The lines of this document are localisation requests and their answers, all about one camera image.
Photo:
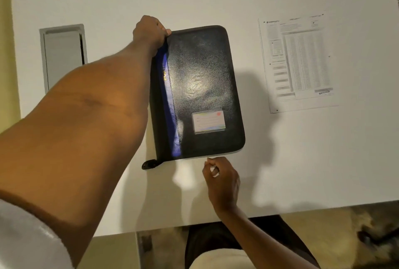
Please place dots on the person's black trousers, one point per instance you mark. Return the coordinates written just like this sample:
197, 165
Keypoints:
205, 237

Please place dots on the person's right hand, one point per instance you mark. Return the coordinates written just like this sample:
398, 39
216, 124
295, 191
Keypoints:
224, 187

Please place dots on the black office chair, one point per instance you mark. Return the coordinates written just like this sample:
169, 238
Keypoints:
380, 237

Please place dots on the person's left forearm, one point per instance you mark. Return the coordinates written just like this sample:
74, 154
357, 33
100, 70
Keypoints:
81, 134

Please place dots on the person's right forearm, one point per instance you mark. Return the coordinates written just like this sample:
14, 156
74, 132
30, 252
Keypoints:
262, 244

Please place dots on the printed white paper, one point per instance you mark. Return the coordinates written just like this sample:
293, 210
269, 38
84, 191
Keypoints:
299, 63

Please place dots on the person's left hand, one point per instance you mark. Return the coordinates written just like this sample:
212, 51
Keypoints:
149, 33

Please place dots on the black zip portfolio folder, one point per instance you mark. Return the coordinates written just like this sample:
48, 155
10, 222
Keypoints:
202, 78

